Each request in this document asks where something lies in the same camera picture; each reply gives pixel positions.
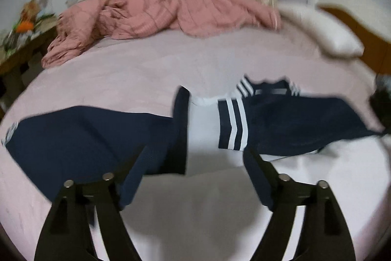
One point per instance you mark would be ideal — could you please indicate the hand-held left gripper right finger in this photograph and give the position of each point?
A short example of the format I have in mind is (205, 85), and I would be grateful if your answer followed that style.
(259, 181)

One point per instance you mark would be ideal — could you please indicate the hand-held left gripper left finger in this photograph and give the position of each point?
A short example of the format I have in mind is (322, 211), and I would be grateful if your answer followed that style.
(134, 181)

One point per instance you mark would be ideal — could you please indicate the white and navy varsity jacket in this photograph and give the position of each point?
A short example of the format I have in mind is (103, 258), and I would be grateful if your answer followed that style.
(76, 138)

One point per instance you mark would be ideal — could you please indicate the bed with pink sheet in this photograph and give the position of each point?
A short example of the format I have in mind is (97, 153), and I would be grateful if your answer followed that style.
(122, 80)

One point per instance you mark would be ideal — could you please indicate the black folded garment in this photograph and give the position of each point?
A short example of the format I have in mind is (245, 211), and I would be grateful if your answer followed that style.
(381, 102)

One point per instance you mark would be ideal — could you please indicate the white pillow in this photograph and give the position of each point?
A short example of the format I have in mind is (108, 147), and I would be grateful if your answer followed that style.
(323, 28)

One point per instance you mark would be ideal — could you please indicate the wooden nightstand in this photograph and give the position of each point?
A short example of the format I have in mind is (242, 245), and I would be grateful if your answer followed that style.
(21, 56)

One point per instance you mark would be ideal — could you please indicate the pink quilt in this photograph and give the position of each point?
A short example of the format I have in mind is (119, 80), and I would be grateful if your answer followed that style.
(152, 13)

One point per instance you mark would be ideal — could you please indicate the white and wooden headboard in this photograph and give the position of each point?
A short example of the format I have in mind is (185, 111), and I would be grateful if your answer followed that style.
(375, 40)

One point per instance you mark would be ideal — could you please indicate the orange plush toy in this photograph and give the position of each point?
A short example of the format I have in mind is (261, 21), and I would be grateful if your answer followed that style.
(24, 27)

